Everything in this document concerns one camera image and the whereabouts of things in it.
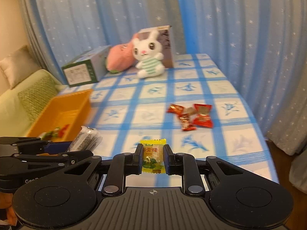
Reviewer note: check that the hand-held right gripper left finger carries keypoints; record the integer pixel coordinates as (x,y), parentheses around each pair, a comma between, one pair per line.
(139,159)

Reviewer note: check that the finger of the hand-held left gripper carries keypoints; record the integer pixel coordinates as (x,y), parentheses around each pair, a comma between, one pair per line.
(48,161)
(57,147)

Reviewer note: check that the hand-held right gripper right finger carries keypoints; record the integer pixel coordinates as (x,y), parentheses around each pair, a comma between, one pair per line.
(166,159)

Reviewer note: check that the yellow green candy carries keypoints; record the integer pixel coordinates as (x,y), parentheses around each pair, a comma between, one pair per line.
(152,153)

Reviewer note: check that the small red candy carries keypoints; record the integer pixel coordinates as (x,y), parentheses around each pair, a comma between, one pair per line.
(64,128)

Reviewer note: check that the clear grey snack packet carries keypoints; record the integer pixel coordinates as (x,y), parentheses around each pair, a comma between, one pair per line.
(86,139)

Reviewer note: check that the shiny dark red candy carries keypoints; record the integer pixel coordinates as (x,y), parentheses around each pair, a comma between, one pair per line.
(187,122)

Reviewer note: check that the gold plastic tray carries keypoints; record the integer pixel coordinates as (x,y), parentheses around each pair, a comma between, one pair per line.
(62,105)

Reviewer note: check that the tan candy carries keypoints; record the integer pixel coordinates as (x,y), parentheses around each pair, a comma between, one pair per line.
(191,110)

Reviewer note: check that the large red gold candy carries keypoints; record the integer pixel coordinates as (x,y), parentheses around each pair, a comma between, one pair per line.
(203,115)

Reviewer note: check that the person's left hand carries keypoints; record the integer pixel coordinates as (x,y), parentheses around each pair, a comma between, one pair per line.
(7,201)

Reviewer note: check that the blue checked tablecloth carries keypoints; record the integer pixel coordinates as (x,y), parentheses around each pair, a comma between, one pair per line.
(215,143)

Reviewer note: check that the green zigzag pillow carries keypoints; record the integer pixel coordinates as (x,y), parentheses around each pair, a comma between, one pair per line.
(38,95)

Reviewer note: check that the light green sofa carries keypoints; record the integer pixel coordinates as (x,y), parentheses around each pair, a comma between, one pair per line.
(9,115)

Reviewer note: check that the green cardboard box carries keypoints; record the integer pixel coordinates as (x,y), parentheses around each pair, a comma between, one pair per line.
(81,73)

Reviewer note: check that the beige satin pillow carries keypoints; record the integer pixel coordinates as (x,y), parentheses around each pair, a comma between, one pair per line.
(16,67)

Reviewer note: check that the white bunny plush toy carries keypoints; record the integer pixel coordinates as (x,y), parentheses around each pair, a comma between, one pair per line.
(147,62)

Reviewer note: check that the pink plush toy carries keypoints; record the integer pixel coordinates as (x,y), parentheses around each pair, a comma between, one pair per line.
(120,57)

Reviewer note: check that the dark box behind bunny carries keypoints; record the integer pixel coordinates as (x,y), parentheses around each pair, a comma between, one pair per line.
(168,50)

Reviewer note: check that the grey fabric furniture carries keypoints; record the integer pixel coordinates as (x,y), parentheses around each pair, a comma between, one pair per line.
(299,175)

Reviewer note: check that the blue star curtain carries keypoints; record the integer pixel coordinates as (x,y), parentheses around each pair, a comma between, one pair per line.
(96,16)
(239,40)

